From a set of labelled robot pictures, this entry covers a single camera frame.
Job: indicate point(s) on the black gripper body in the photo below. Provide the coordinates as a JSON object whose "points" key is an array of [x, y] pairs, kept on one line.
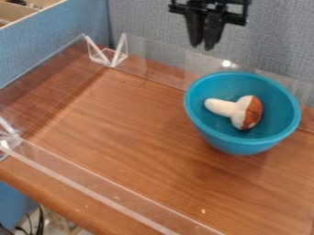
{"points": [[231, 11]]}

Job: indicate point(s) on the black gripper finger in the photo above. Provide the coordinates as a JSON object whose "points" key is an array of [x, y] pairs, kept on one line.
{"points": [[215, 26], [195, 27]]}

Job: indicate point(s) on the brown and white toy mushroom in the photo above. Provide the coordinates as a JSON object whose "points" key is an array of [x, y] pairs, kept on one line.
{"points": [[244, 112]]}

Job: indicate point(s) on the blue plastic bowl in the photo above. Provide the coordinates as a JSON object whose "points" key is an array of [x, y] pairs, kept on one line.
{"points": [[281, 115]]}

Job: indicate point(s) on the clear acrylic back barrier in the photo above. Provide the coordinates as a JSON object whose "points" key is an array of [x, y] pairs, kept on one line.
{"points": [[164, 61]]}

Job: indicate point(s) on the clear acrylic barrier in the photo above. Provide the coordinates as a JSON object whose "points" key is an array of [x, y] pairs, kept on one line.
{"points": [[164, 61], [138, 207]]}

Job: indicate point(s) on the wooden shelf box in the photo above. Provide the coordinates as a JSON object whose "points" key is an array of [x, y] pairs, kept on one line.
{"points": [[17, 10]]}

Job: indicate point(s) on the clear acrylic front barrier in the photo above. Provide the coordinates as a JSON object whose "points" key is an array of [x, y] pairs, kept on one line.
{"points": [[138, 207]]}

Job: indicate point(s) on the clear acrylic corner bracket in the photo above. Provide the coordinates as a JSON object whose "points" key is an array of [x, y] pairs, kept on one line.
{"points": [[106, 56]]}

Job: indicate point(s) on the clear acrylic left bracket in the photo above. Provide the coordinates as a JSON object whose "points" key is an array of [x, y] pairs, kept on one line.
{"points": [[10, 138]]}

